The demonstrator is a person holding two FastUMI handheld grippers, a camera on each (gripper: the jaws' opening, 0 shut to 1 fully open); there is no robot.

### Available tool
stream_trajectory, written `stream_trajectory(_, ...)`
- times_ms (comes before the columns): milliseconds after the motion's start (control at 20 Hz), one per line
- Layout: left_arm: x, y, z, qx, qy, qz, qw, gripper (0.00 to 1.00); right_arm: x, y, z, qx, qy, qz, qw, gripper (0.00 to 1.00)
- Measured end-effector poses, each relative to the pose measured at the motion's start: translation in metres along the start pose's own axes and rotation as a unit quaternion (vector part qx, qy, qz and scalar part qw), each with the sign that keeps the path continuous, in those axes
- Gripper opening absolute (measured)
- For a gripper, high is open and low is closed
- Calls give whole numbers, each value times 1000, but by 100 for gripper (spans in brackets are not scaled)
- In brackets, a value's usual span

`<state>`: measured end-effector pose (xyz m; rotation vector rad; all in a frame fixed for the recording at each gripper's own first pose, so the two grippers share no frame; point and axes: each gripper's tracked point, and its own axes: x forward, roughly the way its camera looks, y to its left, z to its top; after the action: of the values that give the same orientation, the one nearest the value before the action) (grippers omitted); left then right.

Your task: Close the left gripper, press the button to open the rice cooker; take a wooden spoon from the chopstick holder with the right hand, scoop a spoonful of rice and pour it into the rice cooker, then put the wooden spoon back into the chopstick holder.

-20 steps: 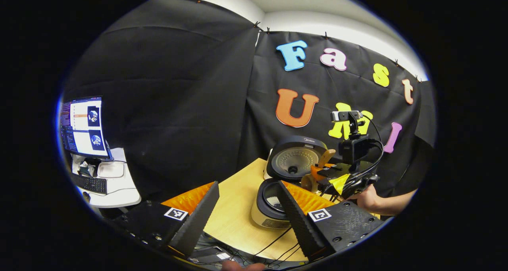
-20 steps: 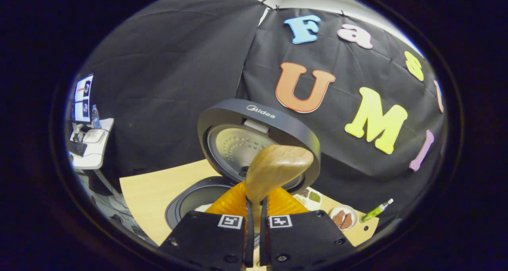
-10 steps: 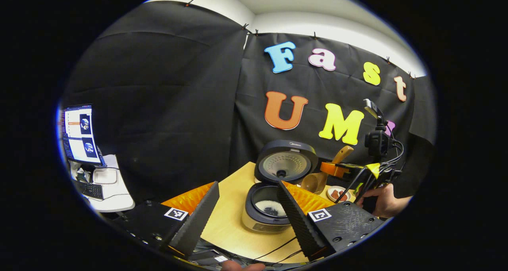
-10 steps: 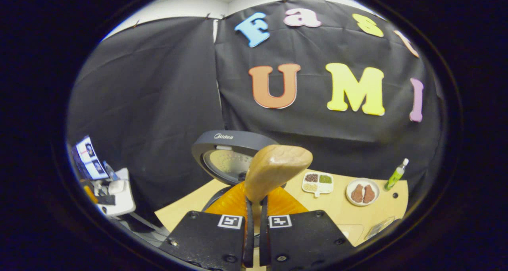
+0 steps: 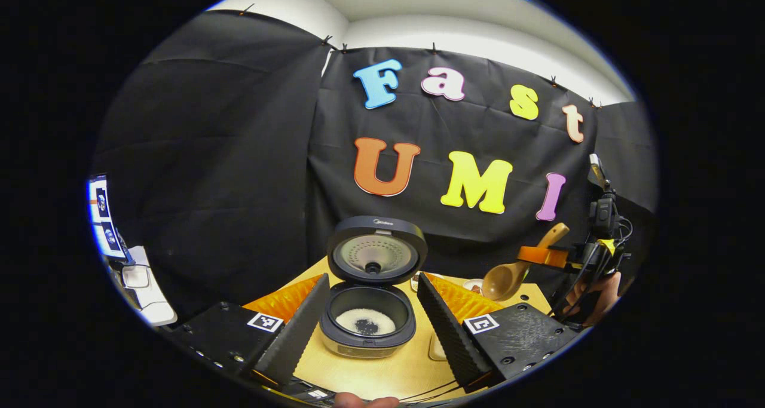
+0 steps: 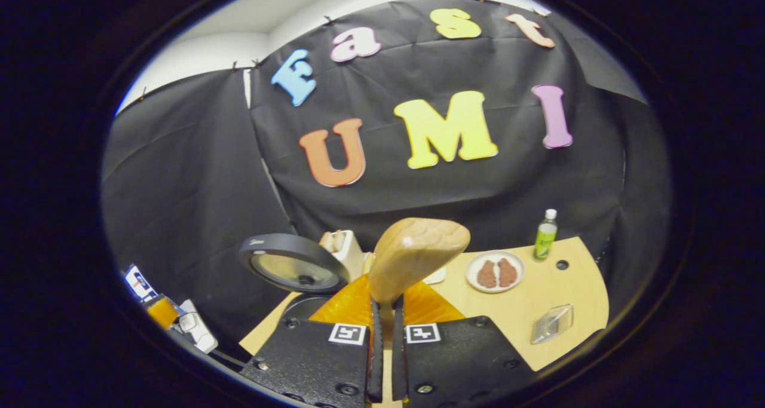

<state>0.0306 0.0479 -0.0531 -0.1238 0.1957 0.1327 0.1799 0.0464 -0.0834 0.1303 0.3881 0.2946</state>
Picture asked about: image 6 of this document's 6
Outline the brown meat piece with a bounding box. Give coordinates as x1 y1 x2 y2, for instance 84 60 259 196
497 257 519 287
476 260 498 289

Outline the green drink bottle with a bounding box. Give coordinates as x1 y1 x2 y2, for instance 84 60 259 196
533 209 558 261

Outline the silver black rice cooker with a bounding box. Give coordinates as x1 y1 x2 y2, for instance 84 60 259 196
238 234 350 325

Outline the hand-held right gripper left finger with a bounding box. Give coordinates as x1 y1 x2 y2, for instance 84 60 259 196
239 274 384 408

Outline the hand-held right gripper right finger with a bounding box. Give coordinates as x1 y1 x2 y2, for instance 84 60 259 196
391 281 536 408

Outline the white round plate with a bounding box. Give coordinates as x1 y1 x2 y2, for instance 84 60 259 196
465 250 526 294

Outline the white toaster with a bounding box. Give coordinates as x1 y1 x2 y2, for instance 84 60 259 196
319 229 366 280

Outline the wooden spoon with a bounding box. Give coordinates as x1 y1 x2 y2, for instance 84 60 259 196
368 217 472 325

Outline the clear wire chopstick holder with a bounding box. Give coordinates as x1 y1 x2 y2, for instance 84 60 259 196
531 303 574 345

